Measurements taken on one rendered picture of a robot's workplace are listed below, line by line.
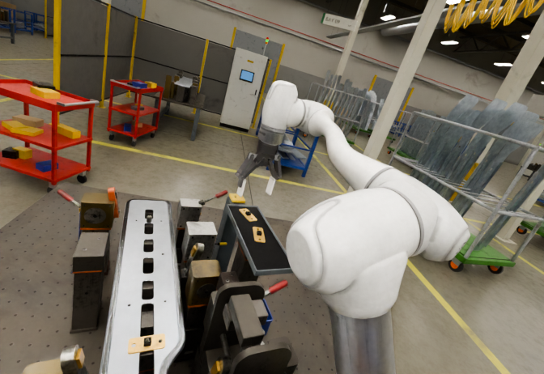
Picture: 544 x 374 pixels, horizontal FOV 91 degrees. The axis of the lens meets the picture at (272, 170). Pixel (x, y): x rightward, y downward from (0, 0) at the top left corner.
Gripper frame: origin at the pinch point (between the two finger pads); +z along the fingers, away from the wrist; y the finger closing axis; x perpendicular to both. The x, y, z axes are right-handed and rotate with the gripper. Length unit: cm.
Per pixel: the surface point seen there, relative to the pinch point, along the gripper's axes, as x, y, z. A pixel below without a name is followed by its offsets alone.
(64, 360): 29, 58, 17
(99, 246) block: -10, 48, 23
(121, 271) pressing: -1, 43, 26
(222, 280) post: 21.7, 20.9, 17.0
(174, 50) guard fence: -699, -185, -38
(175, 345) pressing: 29, 35, 27
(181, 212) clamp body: -25.3, 16.0, 23.0
